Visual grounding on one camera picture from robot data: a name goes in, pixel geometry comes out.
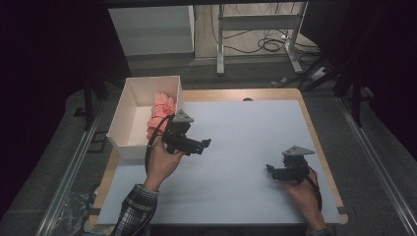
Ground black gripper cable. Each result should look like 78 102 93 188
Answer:
144 114 176 175
306 168 324 212

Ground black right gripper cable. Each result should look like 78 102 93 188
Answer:
306 168 324 212

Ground white cabinet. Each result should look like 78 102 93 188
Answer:
107 4 197 57

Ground white power strip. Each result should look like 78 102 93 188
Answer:
309 66 328 82

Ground metal floor rail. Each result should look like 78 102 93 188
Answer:
336 95 417 236
34 103 111 236

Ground orange glove with red strap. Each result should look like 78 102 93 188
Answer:
151 90 178 120

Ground black stand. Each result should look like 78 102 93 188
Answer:
73 76 110 132
333 73 376 129

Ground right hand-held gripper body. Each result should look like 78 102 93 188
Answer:
273 145 316 185

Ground white box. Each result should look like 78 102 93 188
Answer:
106 75 184 160

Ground white metal desk frame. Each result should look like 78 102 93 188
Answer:
215 1 310 77

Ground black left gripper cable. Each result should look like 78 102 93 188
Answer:
144 114 176 175

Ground black floor cables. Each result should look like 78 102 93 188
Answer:
209 2 322 56

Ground person's right hand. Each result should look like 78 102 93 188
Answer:
282 167 326 230

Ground person's left hand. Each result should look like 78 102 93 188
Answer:
143 136 187 192

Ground light blue table mat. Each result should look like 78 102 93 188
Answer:
97 99 342 226

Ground clear plastic bag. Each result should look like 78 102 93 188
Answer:
58 190 100 236

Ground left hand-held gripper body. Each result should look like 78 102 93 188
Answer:
161 109 199 156

